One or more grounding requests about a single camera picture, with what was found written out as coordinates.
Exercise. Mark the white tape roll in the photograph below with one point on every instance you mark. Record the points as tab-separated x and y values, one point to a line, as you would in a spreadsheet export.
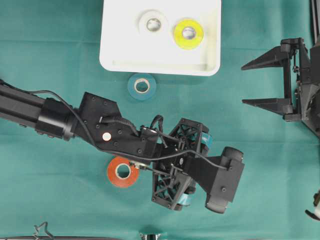
153	23

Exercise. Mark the white plastic case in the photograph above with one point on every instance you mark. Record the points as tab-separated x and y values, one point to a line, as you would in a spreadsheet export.
124	49

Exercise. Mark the green table cloth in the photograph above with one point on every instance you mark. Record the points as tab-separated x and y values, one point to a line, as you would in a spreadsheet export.
54	45

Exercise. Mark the silver metal clamp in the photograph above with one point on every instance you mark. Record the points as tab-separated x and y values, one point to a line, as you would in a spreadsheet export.
150	236

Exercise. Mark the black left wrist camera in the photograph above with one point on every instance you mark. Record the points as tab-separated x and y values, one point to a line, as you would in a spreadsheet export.
219	176

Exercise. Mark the teal tape roll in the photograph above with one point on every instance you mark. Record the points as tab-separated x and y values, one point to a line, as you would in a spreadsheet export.
142	86

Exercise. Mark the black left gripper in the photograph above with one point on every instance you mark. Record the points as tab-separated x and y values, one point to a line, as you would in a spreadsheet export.
172	188

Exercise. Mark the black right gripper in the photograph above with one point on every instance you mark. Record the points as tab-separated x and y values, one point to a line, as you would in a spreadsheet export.
308	78

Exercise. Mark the red tape roll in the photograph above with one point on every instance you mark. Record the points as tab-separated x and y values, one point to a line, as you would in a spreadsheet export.
120	173

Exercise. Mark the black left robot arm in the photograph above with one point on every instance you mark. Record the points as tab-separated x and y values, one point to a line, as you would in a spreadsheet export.
98	121

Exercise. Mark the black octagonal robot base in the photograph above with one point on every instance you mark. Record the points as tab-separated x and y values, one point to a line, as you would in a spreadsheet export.
312	120

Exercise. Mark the white black tool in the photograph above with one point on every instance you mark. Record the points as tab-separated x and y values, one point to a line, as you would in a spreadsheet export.
315	215

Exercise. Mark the yellow tape roll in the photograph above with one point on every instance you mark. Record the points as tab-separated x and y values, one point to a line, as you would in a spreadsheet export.
188	34

